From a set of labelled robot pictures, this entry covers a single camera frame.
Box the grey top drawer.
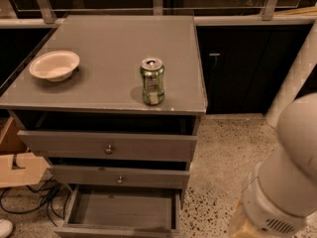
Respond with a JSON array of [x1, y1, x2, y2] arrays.
[[19, 112, 196, 162]]

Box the white paper bowl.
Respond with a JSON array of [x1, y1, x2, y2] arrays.
[[29, 51, 80, 82]]

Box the grey drawer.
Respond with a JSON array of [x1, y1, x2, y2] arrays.
[[49, 158, 189, 189], [55, 184, 180, 238], [19, 112, 196, 162]]

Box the brown cardboard piece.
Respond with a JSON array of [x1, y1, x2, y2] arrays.
[[0, 153, 48, 188]]

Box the green soda can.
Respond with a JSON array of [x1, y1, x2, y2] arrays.
[[140, 58, 164, 105]]

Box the white diagonal pillar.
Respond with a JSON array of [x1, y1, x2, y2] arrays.
[[264, 22, 317, 128]]

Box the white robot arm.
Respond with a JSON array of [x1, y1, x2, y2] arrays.
[[229, 93, 317, 238]]

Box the wooden panel at left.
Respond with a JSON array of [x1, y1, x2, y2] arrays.
[[0, 117, 27, 155]]

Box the grey drawer cabinet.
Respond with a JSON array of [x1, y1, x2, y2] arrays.
[[0, 14, 209, 210]]

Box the white shoe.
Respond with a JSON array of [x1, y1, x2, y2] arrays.
[[0, 219, 13, 238]]

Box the grey middle drawer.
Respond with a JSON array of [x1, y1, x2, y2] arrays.
[[49, 158, 189, 189]]

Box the blue cables on floor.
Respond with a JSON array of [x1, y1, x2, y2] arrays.
[[0, 177, 72, 227]]

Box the grey bottom drawer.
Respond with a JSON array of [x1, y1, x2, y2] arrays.
[[55, 184, 180, 238]]

